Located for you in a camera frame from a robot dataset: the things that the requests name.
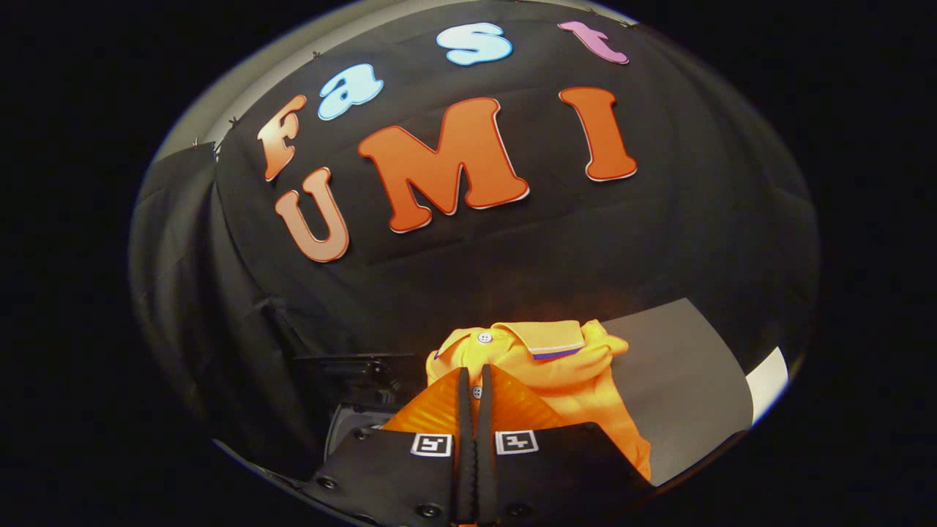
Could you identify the black backdrop cloth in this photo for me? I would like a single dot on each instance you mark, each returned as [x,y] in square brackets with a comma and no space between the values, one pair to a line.
[659,219]

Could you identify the row of black cloth clips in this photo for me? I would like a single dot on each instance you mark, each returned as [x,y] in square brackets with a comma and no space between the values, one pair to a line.
[316,55]

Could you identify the dark glass washing machine lid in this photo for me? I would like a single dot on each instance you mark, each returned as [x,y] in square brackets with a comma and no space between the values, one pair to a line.
[351,373]

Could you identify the white paper sheet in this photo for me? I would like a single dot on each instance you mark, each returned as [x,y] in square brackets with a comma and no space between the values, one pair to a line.
[768,384]

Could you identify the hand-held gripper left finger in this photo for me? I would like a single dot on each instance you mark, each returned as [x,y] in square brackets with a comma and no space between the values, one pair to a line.
[463,439]

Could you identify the yellow polo shirt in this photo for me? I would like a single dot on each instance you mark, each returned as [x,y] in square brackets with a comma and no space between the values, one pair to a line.
[556,366]

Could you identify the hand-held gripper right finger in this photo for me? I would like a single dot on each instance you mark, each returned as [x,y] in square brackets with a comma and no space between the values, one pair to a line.
[484,446]

